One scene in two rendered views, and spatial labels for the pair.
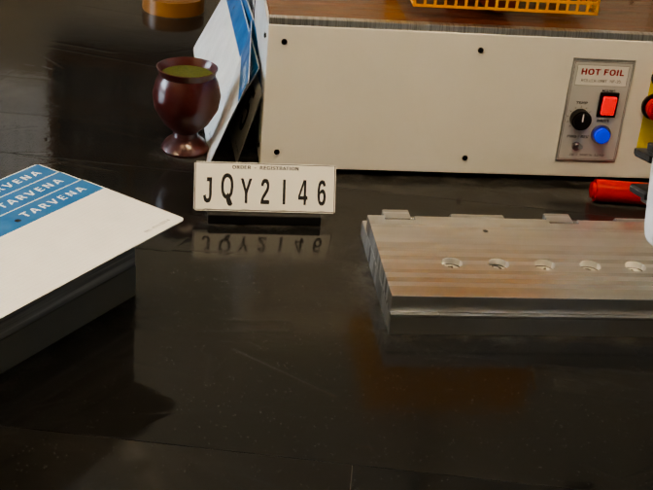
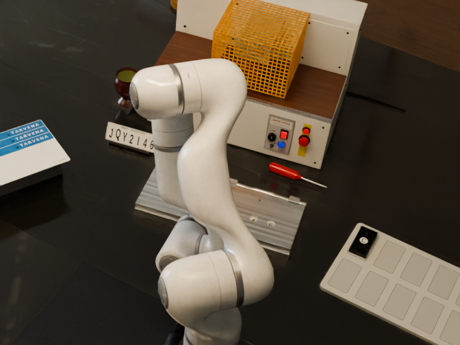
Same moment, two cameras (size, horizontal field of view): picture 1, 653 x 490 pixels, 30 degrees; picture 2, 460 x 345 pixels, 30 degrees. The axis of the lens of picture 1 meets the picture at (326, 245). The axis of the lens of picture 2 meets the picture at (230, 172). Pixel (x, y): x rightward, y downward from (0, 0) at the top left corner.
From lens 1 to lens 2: 1.47 m
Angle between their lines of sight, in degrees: 23
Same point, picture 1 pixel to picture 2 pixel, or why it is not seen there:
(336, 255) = (144, 172)
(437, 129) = not seen: hidden behind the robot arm
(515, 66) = (245, 111)
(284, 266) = (121, 173)
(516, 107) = (246, 125)
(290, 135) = not seen: hidden behind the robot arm
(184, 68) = (129, 72)
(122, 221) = (50, 155)
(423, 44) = not seen: hidden behind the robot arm
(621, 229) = (249, 194)
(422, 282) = (150, 199)
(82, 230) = (34, 157)
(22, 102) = (82, 59)
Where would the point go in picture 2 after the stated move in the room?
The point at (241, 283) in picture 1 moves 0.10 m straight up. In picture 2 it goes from (100, 177) to (100, 152)
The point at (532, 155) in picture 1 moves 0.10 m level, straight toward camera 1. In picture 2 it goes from (254, 144) to (235, 161)
